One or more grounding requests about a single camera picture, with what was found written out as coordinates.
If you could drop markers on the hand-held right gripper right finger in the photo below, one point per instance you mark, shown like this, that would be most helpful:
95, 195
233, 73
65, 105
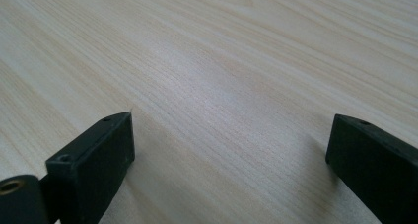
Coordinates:
378, 171

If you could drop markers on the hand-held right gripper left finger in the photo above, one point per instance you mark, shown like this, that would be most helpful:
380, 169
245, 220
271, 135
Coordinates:
95, 158

